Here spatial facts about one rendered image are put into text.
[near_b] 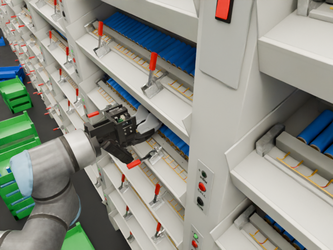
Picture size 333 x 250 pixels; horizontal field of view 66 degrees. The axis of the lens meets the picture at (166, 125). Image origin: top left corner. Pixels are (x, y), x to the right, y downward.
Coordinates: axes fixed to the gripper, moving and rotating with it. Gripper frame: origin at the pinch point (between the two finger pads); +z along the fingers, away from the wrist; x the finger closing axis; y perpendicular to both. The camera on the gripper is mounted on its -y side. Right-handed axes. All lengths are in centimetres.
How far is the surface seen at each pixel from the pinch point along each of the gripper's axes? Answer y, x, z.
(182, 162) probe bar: -2.2, -15.2, -3.8
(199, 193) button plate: 2.5, -26.9, -9.0
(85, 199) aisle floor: -100, 70, -17
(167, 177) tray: -6.2, -14.0, -7.5
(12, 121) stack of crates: -65, 136, -37
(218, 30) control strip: 33.1, -27.1, -8.1
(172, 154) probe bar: -2.3, -11.5, -3.8
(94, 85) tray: -4.0, 37.4, -3.5
